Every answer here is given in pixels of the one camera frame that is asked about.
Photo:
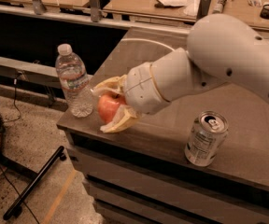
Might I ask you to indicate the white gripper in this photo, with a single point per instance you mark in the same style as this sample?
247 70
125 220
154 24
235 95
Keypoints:
142 86

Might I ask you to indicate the red apple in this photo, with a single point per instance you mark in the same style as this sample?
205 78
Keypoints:
108 105

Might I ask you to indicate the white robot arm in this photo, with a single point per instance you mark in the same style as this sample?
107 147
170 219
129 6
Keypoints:
220 48

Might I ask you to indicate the clear plastic water bottle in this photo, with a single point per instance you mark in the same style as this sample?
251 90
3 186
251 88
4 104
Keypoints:
74 81

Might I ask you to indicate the grey drawer cabinet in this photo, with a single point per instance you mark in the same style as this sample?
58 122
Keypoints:
141 175

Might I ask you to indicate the open aluminium soda can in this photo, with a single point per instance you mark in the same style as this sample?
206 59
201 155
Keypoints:
209 130

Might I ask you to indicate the white paper sheets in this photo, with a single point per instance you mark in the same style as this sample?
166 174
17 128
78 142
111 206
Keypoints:
189 7

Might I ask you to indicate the caulk tube tool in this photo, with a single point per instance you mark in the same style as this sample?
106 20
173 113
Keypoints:
218 8

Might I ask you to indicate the black metal floor bar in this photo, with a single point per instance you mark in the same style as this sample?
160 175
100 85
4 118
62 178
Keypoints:
15 209

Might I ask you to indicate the wooden workbench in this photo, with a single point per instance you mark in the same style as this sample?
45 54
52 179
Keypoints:
175 12

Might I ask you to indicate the metal rail frame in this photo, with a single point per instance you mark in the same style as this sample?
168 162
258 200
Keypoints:
78 12

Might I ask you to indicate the grey metal bracket post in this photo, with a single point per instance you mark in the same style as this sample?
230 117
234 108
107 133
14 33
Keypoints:
203 9

